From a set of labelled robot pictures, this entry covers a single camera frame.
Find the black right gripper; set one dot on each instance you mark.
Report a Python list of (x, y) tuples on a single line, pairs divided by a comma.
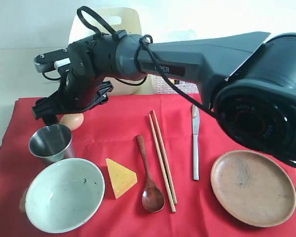
[(76, 94)]

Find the brown egg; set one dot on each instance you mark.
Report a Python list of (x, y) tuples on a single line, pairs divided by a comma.
[(72, 121)]

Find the blue white milk carton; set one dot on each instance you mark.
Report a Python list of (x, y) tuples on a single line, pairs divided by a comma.
[(177, 82)]

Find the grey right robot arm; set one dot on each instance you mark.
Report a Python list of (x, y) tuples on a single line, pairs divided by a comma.
[(247, 82)]

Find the steel cup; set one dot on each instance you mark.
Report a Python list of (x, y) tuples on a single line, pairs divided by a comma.
[(52, 143)]

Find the white ceramic bowl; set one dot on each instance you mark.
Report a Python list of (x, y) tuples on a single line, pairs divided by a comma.
[(65, 195)]

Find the bread piece behind bowl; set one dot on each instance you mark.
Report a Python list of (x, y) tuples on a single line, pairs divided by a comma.
[(22, 201)]

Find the yellow cheese wedge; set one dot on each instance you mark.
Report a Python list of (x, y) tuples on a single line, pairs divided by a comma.
[(122, 179)]

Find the wooden chopstick right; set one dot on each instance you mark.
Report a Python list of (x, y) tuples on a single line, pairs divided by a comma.
[(167, 167)]

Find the wooden chopstick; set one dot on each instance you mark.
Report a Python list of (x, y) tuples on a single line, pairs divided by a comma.
[(163, 170), (167, 167)]

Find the wooden chopstick left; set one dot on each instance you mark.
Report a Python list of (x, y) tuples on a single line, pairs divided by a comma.
[(163, 170)]

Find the red tablecloth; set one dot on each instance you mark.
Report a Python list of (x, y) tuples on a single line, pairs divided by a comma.
[(109, 131)]

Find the white perforated plastic basket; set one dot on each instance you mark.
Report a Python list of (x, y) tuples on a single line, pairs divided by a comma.
[(161, 87)]

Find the cream plastic bin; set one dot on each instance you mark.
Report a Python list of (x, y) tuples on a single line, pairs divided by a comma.
[(120, 18)]

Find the dark wooden spoon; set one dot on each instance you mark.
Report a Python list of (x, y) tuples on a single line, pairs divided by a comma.
[(152, 198)]

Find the silver table knife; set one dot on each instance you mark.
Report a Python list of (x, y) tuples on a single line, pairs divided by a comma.
[(195, 132)]

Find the brown wooden plate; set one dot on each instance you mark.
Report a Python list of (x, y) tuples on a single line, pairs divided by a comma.
[(253, 188)]

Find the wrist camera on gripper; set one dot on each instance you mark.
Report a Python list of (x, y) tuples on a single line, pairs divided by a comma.
[(51, 61)]

